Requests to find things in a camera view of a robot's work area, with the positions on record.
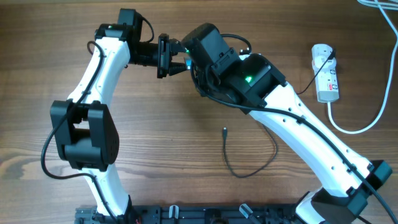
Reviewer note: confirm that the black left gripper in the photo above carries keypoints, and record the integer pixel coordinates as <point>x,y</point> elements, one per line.
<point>163,65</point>

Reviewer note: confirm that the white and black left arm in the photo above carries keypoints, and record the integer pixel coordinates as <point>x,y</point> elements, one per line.
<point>83,129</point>

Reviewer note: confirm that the white charger plug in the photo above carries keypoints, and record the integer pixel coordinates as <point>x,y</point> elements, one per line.
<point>324,62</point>

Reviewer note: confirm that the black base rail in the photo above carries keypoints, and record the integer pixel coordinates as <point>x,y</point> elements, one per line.
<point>223,214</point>

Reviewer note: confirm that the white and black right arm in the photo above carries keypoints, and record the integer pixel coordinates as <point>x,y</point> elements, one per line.
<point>250,82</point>

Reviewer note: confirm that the white power strip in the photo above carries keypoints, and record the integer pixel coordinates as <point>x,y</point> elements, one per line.
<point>326,81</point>

